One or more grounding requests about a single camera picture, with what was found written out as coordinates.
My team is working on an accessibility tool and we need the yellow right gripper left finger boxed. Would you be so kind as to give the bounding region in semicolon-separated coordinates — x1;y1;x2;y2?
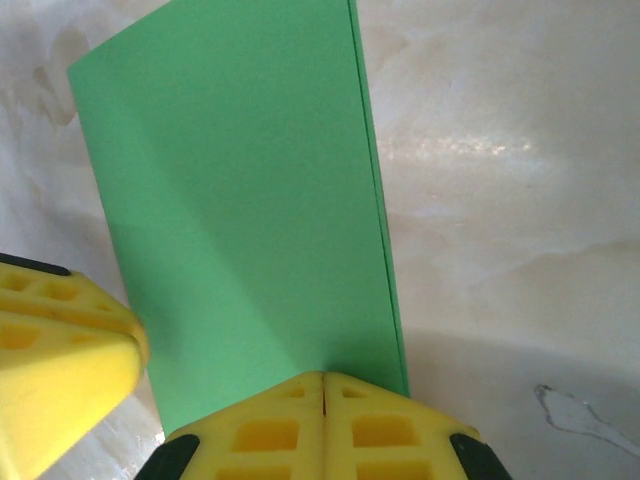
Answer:
134;370;326;480

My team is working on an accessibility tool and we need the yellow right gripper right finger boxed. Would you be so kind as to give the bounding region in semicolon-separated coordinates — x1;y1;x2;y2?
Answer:
322;372;515;480

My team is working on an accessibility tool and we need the green square paper sheet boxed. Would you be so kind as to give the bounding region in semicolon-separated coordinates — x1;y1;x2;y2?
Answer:
66;0;412;434

